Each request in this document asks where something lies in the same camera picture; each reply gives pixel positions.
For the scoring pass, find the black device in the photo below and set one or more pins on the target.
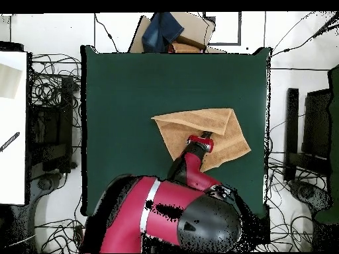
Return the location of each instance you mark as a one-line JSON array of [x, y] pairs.
[[10, 47]]

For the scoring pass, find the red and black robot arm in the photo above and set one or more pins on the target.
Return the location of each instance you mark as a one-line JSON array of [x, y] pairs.
[[164, 211]]

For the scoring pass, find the beige box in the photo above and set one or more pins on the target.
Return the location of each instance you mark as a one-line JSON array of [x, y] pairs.
[[9, 82]]

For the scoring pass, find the black frame stand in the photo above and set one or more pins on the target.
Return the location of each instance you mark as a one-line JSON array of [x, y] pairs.
[[292, 119]]

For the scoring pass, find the black equipment stand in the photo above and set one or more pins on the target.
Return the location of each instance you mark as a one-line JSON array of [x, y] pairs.
[[66, 119]]

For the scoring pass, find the tan terry towel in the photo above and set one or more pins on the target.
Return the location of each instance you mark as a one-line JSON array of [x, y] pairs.
[[174, 132]]

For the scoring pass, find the folded tan towel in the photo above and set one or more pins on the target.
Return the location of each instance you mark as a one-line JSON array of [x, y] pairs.
[[185, 48]]

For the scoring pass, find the dark green hanging cloth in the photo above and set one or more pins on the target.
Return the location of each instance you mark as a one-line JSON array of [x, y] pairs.
[[335, 105]]

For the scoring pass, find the dark green table cloth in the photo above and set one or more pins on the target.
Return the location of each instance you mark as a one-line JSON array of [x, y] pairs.
[[132, 92]]

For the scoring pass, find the black striped tool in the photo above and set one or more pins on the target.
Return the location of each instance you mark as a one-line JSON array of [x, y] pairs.
[[10, 141]]

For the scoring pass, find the cardboard box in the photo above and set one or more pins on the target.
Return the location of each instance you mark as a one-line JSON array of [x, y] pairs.
[[196, 26]]

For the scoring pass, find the grey rectangular frame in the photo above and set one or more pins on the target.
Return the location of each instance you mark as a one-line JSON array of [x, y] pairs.
[[239, 29]]

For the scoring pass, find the grey chair base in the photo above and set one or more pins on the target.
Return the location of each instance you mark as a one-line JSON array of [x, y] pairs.
[[43, 184]]

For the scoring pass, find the small black box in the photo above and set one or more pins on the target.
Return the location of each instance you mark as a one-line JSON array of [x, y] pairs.
[[266, 230]]

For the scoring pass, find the black chair base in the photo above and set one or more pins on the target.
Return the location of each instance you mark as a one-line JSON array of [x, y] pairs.
[[307, 191]]

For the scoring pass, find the black power strip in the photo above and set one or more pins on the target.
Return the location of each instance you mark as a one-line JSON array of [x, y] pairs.
[[78, 232]]

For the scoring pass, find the white table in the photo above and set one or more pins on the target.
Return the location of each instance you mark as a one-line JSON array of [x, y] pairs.
[[13, 172]]

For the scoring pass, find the blue jeans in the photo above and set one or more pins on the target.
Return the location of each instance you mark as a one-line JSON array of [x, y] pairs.
[[161, 31]]

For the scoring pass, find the dark brown cloth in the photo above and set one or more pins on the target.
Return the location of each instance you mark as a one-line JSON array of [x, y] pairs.
[[190, 41]]

